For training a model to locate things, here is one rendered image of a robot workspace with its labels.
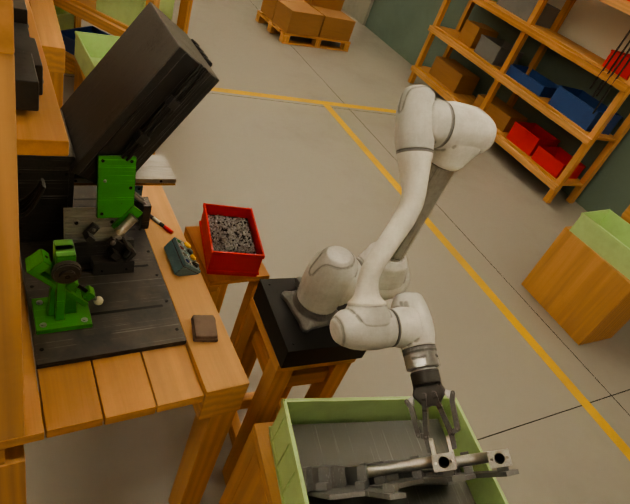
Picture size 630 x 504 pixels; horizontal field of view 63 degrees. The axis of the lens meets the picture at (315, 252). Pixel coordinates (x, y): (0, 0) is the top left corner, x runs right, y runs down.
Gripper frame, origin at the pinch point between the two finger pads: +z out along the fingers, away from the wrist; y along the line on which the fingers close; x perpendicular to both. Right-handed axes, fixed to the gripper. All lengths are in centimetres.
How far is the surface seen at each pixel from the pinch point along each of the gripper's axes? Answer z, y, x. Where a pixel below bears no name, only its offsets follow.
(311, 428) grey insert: -12.2, -39.8, 17.8
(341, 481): 3.4, -29.7, 7.6
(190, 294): -62, -73, 9
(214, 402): -24, -64, 3
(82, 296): -58, -90, -24
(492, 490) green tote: 13.1, 7.3, 35.1
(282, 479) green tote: 0.5, -46.2, 5.8
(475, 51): -453, 99, 442
